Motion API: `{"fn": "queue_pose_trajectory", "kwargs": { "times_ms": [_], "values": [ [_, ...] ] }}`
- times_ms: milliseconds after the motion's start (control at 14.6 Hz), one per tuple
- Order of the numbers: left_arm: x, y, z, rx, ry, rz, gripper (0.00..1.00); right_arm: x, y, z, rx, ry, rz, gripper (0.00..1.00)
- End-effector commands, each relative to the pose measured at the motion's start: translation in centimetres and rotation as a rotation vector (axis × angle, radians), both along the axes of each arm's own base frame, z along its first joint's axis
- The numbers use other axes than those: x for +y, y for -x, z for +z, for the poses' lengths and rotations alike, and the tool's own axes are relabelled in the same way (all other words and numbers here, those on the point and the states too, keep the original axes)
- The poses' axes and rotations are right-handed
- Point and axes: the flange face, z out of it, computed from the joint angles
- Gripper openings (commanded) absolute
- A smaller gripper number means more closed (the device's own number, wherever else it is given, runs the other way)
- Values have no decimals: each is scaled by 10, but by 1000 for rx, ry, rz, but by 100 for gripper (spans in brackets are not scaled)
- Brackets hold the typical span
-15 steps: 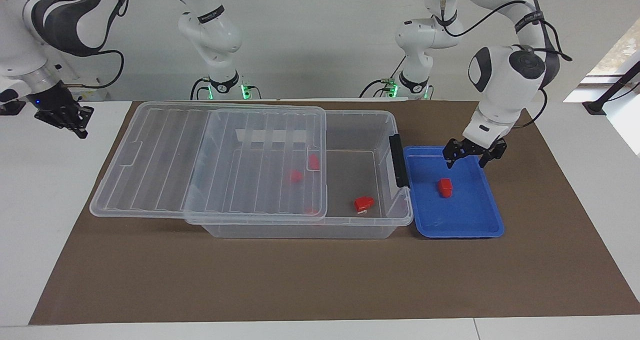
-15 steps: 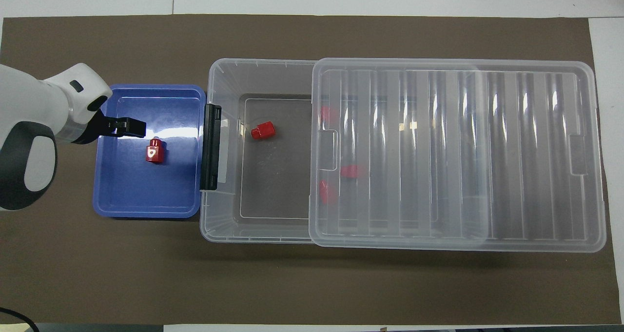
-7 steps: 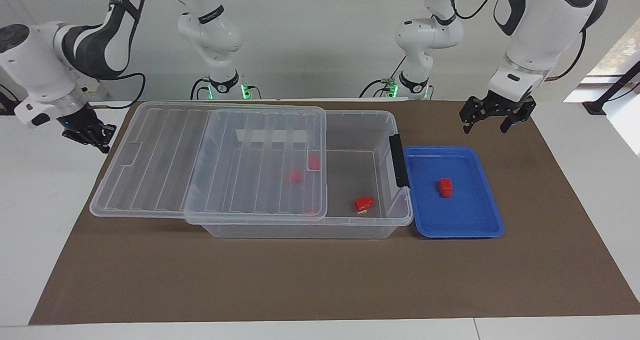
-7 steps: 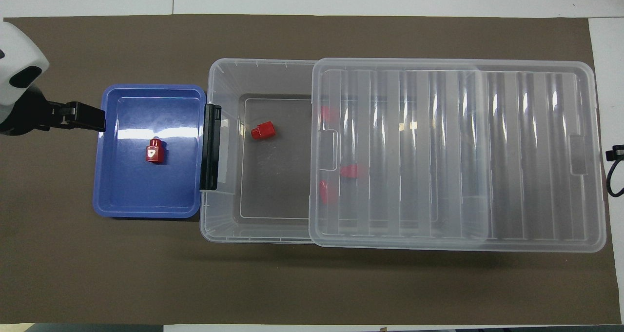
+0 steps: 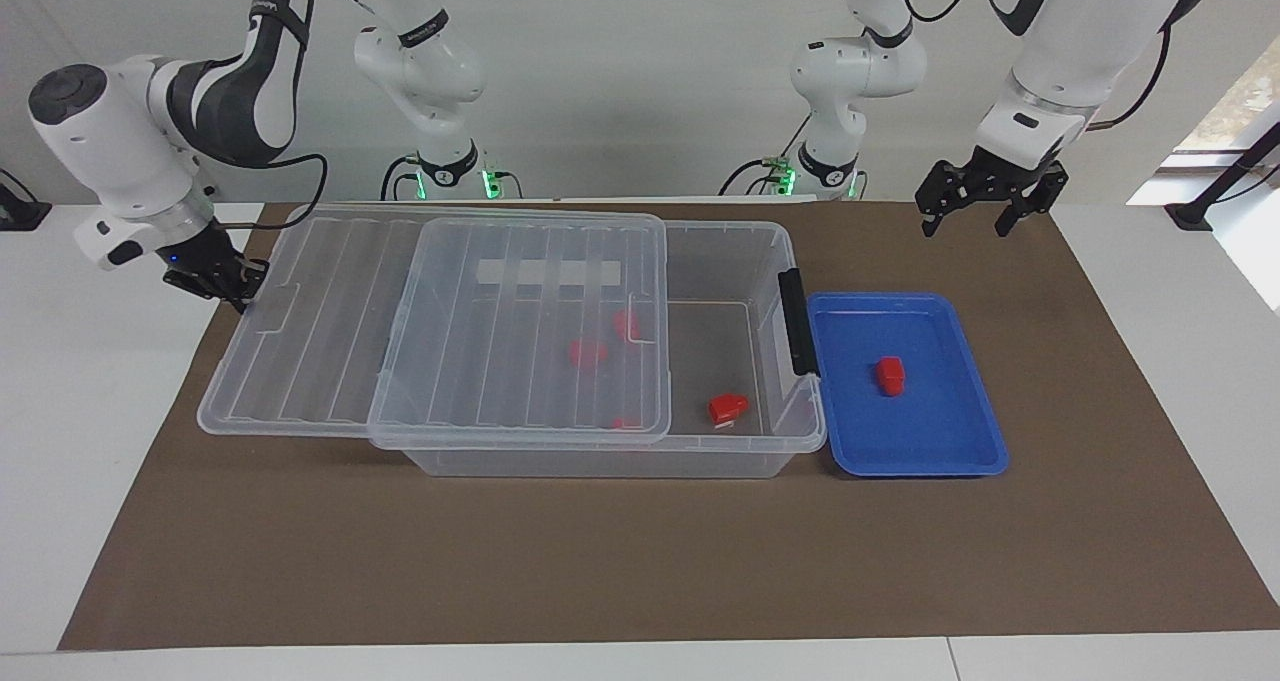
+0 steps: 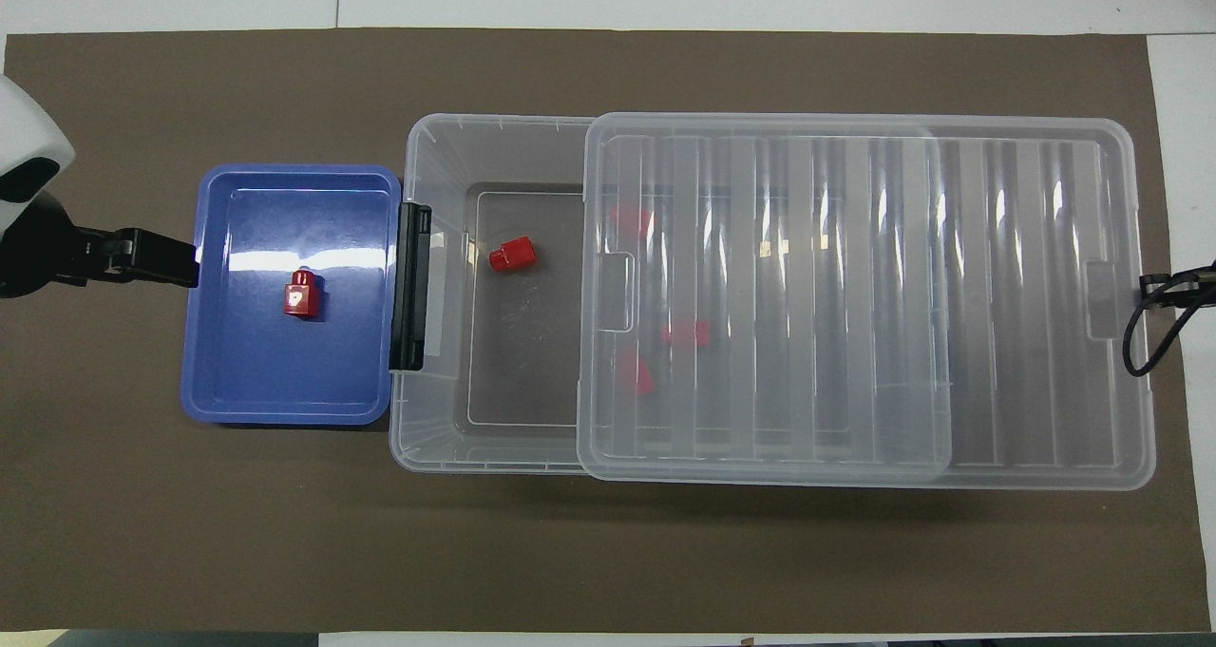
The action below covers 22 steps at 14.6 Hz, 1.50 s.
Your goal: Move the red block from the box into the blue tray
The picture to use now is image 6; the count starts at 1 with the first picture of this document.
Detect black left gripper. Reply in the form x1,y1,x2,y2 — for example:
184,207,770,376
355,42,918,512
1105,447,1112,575
0,189,200,298

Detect blue plastic tray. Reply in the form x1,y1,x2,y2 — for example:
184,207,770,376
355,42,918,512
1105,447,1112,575
180,163,403,427

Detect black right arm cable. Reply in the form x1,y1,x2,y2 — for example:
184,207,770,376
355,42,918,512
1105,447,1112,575
1124,291,1216,377

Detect clear plastic storage box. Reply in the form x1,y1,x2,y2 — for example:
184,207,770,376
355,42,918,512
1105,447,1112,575
389,113,954,477

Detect clear ribbed box lid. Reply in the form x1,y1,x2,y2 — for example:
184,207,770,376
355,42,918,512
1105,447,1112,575
577,112,1158,491

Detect brown table mat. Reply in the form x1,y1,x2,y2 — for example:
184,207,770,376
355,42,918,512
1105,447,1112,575
3,28,1212,634

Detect black box latch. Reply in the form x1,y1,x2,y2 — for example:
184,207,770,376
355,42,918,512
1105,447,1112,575
389,202,433,372

